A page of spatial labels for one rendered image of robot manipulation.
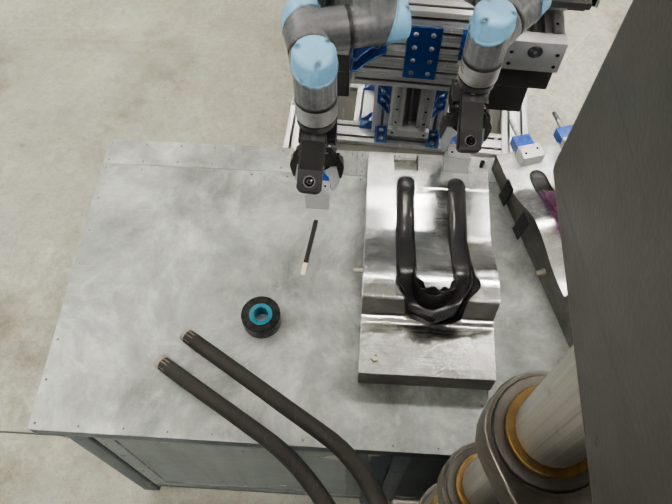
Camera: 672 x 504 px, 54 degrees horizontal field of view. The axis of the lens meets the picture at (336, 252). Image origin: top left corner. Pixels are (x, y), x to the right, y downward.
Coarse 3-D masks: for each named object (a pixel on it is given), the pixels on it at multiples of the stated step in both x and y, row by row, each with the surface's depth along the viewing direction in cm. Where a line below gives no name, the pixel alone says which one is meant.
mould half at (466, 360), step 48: (384, 192) 142; (432, 192) 142; (480, 192) 142; (384, 240) 136; (432, 240) 136; (480, 240) 137; (384, 288) 126; (480, 288) 126; (384, 336) 129; (432, 336) 129; (480, 336) 129; (432, 384) 129; (480, 384) 127
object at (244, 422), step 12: (156, 360) 130; (168, 360) 130; (168, 372) 129; (180, 372) 128; (180, 384) 127; (192, 384) 126; (204, 384) 127; (204, 396) 125; (216, 396) 124; (216, 408) 123; (228, 408) 122; (228, 420) 122; (240, 420) 121; (252, 420) 121; (252, 432) 119
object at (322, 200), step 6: (324, 174) 138; (324, 180) 137; (324, 186) 135; (324, 192) 134; (330, 192) 138; (306, 198) 135; (312, 198) 135; (318, 198) 135; (324, 198) 135; (330, 198) 139; (306, 204) 137; (312, 204) 137; (318, 204) 137; (324, 204) 137
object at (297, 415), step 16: (192, 336) 132; (208, 352) 129; (224, 368) 127; (240, 368) 126; (256, 384) 123; (272, 400) 121; (288, 400) 120; (288, 416) 119; (304, 416) 117; (320, 432) 115
